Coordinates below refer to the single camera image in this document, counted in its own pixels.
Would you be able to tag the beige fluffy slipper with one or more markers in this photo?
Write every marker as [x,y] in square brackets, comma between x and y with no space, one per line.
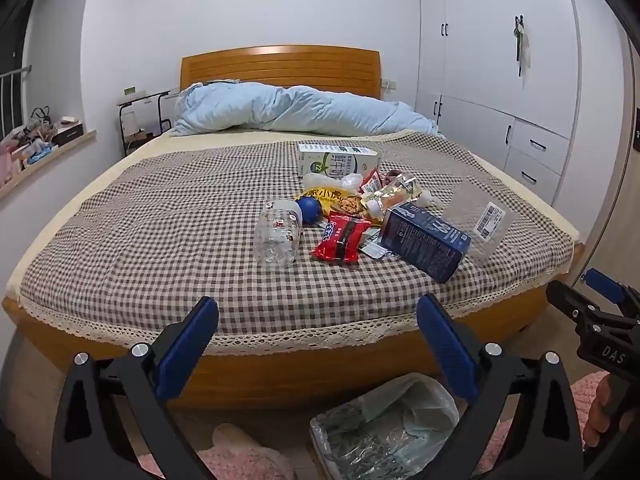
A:
[245,455]

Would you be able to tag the yellow snack packet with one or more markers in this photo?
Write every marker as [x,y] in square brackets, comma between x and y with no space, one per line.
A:
[330,200]

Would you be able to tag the clear plastic bottle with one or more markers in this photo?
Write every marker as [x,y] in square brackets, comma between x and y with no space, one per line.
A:
[277,240]

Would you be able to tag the clear plastic packaging with label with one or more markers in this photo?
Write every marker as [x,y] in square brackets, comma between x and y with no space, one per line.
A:
[480,220]

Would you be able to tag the person's right hand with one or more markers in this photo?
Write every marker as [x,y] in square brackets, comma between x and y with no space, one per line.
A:
[595,422]

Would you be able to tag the black box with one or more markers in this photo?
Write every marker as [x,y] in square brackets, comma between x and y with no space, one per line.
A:
[67,134]

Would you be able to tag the hanging white ornament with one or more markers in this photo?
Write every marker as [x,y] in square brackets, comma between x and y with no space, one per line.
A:
[522,45]

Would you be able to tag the cream bed sheet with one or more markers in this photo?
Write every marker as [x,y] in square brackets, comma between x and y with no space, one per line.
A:
[150,142]

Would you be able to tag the metal window railing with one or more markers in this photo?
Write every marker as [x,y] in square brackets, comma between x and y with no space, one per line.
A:
[10,100]

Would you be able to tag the wooden bed frame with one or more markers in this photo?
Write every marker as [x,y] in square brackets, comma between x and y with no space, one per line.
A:
[300,375]

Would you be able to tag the white stick sachets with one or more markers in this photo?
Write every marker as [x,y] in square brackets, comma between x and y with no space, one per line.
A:
[384,252]

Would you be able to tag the gold snack packet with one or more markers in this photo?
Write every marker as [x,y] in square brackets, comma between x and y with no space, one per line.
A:
[392,195]

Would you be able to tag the blue and white round toy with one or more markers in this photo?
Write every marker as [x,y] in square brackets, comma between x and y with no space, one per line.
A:
[307,208]

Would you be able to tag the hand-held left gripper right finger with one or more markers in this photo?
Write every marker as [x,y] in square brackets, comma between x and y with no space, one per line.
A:
[447,350]

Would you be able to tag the black frame bedside table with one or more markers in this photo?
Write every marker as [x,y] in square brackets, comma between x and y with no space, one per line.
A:
[145,99]

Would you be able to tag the white wall socket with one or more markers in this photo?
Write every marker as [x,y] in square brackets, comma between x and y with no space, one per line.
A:
[389,84]

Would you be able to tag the blue cardboard box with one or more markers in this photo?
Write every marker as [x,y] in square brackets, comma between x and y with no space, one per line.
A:
[425,245]

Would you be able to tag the white green milk carton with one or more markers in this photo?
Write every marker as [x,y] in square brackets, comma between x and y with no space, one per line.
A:
[340,162]

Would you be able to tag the bin with floral plastic liner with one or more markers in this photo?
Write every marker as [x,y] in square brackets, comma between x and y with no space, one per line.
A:
[380,440]

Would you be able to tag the clear plastic bag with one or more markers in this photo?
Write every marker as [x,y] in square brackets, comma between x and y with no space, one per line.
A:
[325,182]

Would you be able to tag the pile of boxes and bags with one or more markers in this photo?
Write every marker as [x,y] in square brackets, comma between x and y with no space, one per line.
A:
[25,147]

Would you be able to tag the light blue duvet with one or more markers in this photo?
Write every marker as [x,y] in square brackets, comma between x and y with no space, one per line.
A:
[300,110]

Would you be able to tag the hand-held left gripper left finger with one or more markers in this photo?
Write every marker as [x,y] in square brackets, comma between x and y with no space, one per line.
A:
[187,345]

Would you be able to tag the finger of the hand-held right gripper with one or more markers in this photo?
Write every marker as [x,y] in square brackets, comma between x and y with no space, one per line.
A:
[605,284]
[570,302]

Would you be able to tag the white wardrobe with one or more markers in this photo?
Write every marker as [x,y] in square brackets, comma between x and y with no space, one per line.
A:
[480,60]

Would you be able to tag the dark window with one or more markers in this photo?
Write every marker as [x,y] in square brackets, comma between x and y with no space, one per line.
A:
[12,35]

